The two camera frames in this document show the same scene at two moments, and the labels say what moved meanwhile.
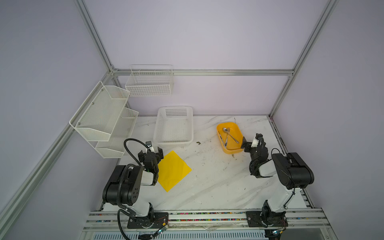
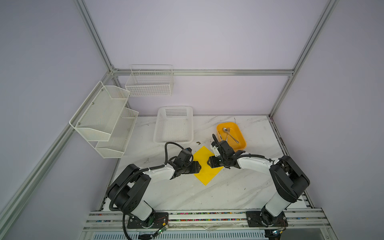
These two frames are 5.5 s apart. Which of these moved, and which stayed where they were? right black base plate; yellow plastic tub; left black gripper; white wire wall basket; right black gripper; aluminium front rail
Moved: left black gripper; right black gripper
Stayed: white wire wall basket; aluminium front rail; yellow plastic tub; right black base plate
